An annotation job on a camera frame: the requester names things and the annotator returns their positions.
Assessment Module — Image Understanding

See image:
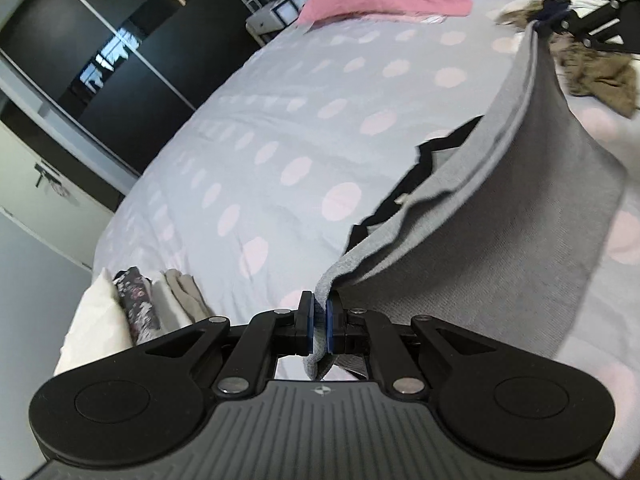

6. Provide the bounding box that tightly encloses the black sliding wardrobe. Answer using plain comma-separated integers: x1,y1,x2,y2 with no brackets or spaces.
0,0,262,197

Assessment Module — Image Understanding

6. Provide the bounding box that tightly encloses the polka dot bedspread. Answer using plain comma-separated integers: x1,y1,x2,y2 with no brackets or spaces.
91,0,640,476

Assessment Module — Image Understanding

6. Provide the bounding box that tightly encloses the white nightstand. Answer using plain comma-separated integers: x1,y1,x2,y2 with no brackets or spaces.
245,0,319,46

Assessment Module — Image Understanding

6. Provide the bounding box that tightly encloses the dark floral folded garment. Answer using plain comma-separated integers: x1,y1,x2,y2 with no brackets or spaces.
112,267,164,347

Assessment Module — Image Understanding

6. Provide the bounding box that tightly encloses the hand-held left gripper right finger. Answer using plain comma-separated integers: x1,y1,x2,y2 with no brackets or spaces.
325,292,507,396

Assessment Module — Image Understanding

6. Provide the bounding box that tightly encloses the white folded garment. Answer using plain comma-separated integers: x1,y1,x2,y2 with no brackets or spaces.
150,270,195,335

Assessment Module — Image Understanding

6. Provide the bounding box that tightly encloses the white cabinet door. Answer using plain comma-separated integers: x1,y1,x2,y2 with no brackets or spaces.
0,124,117,272

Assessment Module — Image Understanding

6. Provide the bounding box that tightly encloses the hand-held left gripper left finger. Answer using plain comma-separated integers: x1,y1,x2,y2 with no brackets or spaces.
142,290,317,396

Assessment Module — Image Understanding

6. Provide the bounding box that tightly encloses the grey and black raglan shirt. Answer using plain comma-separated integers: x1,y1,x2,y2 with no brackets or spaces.
303,22,629,382

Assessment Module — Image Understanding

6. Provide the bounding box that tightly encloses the white cloth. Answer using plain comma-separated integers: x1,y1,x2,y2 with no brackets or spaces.
52,267,134,377

